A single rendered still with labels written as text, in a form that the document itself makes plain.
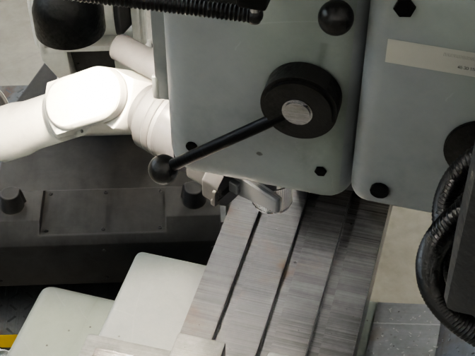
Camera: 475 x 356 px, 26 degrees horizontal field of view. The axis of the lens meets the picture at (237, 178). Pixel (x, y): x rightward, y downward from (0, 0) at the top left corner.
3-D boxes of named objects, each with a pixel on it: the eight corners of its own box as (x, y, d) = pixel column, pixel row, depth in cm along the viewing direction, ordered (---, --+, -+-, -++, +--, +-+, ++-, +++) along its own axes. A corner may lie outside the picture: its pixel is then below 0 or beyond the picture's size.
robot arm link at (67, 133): (121, 113, 119) (33, 140, 126) (163, 116, 127) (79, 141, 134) (111, 58, 120) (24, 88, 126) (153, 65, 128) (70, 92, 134)
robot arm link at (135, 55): (137, 157, 120) (68, 116, 125) (186, 157, 129) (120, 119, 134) (173, 67, 117) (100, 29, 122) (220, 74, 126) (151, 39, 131)
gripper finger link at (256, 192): (280, 213, 115) (237, 188, 117) (282, 193, 112) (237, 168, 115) (272, 221, 114) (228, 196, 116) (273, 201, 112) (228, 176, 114)
